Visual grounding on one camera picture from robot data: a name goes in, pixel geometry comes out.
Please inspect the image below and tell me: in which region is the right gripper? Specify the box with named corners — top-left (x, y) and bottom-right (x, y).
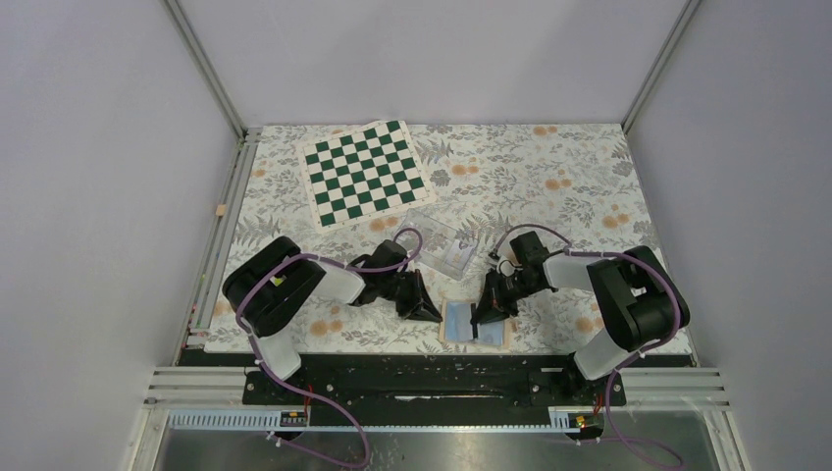
top-left (470, 268), bottom-right (542, 327)

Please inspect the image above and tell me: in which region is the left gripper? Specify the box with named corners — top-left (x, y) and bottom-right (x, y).
top-left (380, 269), bottom-right (442, 324)

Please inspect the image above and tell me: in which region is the beige card holder wallet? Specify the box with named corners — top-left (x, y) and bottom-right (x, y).
top-left (440, 300), bottom-right (509, 348)

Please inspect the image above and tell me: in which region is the clear plastic card box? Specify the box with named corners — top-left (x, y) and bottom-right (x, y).
top-left (399, 209), bottom-right (478, 281)

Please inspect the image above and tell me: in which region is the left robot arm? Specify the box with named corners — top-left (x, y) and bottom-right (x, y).
top-left (221, 236), bottom-right (442, 403)

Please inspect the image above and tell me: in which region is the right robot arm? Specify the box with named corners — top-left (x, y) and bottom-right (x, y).
top-left (470, 224), bottom-right (690, 404)

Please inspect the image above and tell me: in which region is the floral tablecloth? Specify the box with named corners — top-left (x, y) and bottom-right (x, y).
top-left (204, 123), bottom-right (667, 354)

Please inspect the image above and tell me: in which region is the green white chessboard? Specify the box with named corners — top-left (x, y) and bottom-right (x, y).
top-left (296, 121), bottom-right (438, 234)

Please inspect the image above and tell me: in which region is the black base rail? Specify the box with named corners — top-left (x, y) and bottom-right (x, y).
top-left (242, 354), bottom-right (626, 427)

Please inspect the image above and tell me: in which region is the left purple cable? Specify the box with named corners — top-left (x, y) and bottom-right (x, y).
top-left (234, 227), bottom-right (425, 471)

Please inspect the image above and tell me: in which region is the purple cable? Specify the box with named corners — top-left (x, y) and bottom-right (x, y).
top-left (234, 227), bottom-right (425, 471)
top-left (489, 224), bottom-right (687, 471)

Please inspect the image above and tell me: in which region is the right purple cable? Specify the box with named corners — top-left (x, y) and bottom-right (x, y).
top-left (489, 224), bottom-right (687, 471)

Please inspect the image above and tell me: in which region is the white slotted cable duct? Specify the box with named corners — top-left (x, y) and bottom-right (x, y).
top-left (165, 406), bottom-right (587, 433)

